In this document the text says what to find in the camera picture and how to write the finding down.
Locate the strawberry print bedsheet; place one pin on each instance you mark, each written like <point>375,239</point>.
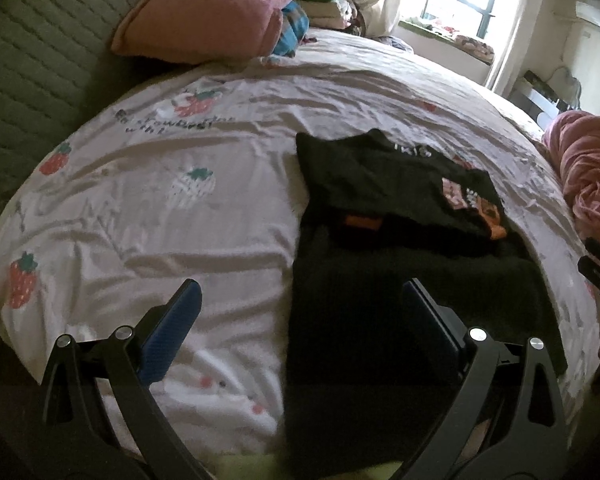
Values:
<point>180,240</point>

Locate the white air conditioner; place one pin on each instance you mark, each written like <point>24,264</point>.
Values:
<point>597,15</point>

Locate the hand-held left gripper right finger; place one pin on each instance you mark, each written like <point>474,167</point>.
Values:
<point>430,327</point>

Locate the blue striped blanket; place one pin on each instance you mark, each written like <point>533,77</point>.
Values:
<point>290,30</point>

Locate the floral patterned cloth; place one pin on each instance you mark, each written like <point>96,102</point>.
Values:
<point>470,45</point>

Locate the pink blanket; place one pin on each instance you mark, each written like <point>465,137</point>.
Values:
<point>590,160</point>

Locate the black sweater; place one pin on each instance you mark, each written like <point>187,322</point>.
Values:
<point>380,185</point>

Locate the pink pillow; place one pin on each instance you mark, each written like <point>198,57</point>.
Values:
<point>205,15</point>

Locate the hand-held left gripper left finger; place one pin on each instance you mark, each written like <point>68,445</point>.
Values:
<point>175,330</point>

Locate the dark desk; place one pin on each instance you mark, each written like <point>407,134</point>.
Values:
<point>540,97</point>

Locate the stack of folded clothes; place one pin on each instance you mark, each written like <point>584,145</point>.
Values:
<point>325,7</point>

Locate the yellow-green cloth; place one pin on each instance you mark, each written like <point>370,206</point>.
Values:
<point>250,467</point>

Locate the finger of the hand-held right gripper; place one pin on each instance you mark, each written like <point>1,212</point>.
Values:
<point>597,272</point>
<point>594,248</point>

